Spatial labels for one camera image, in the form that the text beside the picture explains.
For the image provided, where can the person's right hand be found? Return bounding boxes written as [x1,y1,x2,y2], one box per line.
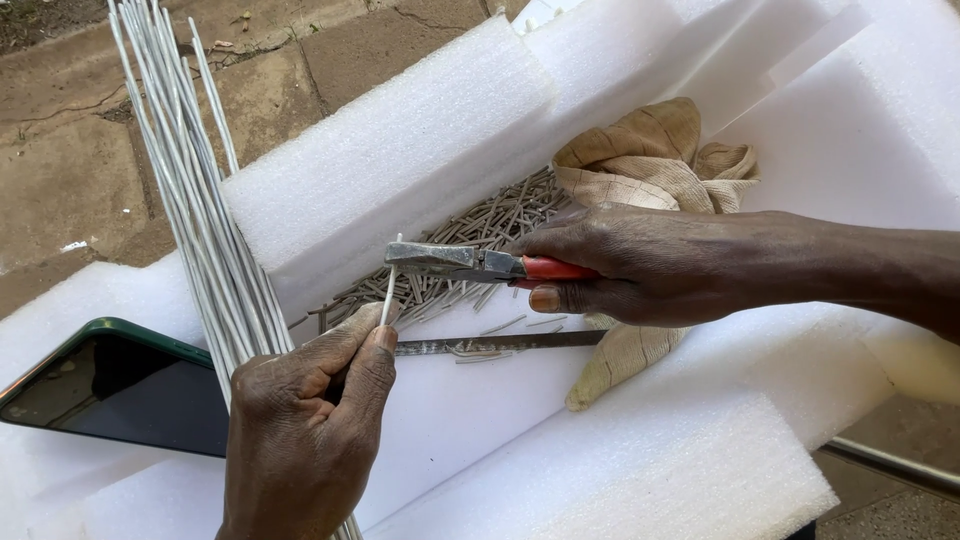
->
[502,201,760,329]

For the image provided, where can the person's left hand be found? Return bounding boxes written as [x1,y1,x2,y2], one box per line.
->
[216,300,401,540]

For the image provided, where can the white wire rod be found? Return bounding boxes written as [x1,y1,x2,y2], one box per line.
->
[379,232,404,327]

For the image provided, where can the red handled metal pliers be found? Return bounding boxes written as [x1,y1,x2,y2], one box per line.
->
[384,241,603,291]

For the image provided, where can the beige cloth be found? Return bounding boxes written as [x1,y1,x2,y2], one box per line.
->
[552,97,762,413]

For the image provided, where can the flat metal strip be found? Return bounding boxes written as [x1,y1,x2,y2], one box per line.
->
[393,329,609,357]

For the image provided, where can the green smartphone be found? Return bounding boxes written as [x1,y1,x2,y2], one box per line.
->
[0,316,231,459]

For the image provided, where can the large white foam base sheet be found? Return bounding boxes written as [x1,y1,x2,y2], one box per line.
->
[0,251,897,540]

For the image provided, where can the folded white foam sheet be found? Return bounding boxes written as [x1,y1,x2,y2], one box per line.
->
[513,0,960,410]

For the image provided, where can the thick white foam block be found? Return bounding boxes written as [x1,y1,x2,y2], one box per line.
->
[222,13,561,320]

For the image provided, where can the metal table rim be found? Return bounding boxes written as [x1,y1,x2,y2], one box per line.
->
[817,437,960,498]

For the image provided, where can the pile of cut wire pieces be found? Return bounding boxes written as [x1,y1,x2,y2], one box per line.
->
[288,166,575,336]

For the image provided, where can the bundle of long white wires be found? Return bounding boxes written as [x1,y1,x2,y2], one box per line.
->
[107,0,365,540]

